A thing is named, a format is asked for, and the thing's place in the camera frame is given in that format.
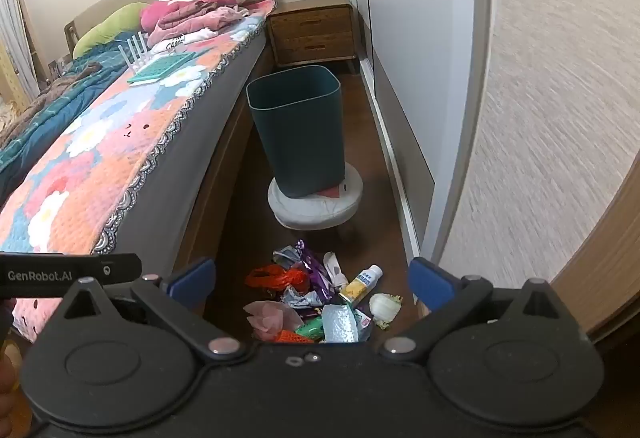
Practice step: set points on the teal trash bin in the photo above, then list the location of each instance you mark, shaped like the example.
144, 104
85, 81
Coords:
300, 143

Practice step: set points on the white red packet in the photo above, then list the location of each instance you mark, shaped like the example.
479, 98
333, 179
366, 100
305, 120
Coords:
364, 320

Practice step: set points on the purple snack bag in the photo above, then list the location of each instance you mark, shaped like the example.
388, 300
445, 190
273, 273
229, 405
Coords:
312, 268

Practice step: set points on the orange net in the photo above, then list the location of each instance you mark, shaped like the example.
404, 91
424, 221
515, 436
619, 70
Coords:
292, 337

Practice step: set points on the teal grid board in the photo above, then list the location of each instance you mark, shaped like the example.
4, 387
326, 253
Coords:
160, 68

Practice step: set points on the maroon folded garment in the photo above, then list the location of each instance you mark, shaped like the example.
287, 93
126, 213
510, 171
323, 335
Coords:
212, 8

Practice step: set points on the orange mesh bag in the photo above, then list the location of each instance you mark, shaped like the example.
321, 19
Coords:
272, 278

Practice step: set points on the silver blue wrapper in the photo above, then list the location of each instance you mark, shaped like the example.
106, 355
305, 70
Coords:
286, 257

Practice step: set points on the red paper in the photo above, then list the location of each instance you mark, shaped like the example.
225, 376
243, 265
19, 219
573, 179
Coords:
332, 192

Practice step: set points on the bed with floral blanket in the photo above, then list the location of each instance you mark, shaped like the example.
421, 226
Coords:
125, 128

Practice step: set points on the wooden bed frame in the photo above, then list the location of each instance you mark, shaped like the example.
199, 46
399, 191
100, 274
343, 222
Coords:
220, 188

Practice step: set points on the teal quilt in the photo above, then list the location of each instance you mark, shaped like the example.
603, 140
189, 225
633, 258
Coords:
45, 108

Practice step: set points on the pink plush blanket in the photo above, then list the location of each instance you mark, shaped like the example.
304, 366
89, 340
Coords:
190, 2

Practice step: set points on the grey mattress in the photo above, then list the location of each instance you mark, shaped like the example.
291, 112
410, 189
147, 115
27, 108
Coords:
190, 143

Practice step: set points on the yellow milk bottle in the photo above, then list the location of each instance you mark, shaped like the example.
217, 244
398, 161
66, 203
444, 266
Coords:
357, 288

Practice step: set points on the green packet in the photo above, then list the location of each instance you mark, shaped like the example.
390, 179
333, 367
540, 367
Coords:
310, 328

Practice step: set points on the green pillow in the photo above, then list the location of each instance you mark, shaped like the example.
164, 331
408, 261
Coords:
110, 25

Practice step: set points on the pink plastic bag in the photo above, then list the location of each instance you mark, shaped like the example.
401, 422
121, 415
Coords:
270, 318

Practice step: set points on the crumpled white wrapper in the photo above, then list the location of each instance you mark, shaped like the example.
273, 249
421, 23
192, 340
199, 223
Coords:
384, 308

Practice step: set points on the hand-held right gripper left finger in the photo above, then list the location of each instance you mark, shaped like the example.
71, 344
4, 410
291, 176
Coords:
192, 275

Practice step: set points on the wooden nightstand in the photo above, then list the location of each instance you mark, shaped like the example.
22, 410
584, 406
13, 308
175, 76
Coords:
310, 38

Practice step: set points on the white peg rack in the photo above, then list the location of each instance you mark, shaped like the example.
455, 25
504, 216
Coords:
141, 49

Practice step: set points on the white wardrobe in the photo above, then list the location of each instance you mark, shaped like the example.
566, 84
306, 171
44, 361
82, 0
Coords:
415, 43

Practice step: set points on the light curtain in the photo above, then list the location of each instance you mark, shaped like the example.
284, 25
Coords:
12, 18

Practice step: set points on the wooden door frame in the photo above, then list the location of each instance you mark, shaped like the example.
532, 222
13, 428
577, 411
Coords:
600, 268

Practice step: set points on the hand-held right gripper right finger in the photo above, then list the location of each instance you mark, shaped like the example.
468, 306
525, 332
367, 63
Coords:
427, 278

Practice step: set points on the pink folded garment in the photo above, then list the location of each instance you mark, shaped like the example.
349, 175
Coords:
200, 23

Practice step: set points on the grey white plastic bag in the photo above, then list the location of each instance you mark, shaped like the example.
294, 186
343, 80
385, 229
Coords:
340, 325

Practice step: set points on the silver foil wrapper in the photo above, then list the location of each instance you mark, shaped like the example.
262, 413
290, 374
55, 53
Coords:
300, 298

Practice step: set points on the white printed garment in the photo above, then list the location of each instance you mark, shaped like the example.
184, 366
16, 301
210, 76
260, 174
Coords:
180, 40

